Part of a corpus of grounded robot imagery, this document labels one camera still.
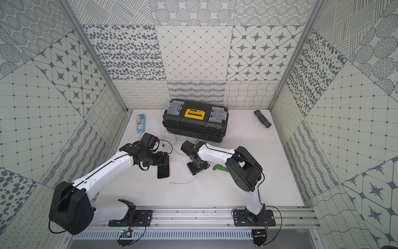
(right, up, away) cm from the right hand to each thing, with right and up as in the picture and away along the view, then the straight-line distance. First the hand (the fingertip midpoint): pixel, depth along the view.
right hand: (198, 171), depth 88 cm
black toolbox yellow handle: (-2, +30, +5) cm, 30 cm away
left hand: (-21, +9, -4) cm, 23 cm away
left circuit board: (-34, -24, -17) cm, 45 cm away
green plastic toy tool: (+13, +2, +2) cm, 13 cm away
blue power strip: (-42, +25, +19) cm, 52 cm away
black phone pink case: (-20, 0, 0) cm, 20 cm away
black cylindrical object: (+46, +31, +24) cm, 61 cm away
